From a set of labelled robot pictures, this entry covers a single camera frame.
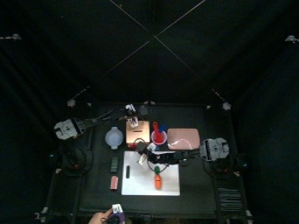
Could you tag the orange toy carrot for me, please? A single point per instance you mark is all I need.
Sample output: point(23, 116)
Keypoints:
point(157, 182)

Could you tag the purple object with white tag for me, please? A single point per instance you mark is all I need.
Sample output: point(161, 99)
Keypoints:
point(117, 215)

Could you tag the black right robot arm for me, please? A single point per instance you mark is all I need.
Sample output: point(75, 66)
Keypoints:
point(213, 148)

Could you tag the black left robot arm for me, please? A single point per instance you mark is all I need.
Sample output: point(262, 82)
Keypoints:
point(68, 128)

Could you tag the person's hand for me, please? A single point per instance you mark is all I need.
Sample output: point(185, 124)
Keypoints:
point(97, 218)

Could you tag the red toy utensil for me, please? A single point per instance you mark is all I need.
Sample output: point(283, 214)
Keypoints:
point(155, 128)

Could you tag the blue toy utensil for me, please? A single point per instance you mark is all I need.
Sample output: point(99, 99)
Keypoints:
point(163, 128)

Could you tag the pink square plate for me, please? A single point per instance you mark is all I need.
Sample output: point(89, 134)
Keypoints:
point(183, 138)

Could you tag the white cutting board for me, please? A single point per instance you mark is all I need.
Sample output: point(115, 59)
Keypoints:
point(136, 183)

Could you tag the pink red block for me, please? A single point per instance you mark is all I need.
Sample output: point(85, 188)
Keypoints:
point(113, 182)

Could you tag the white text label sticker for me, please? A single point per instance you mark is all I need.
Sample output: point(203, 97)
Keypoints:
point(229, 199)

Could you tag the metal frame clamp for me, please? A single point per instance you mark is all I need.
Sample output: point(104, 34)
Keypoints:
point(15, 37)
point(225, 106)
point(71, 102)
point(148, 102)
point(291, 38)

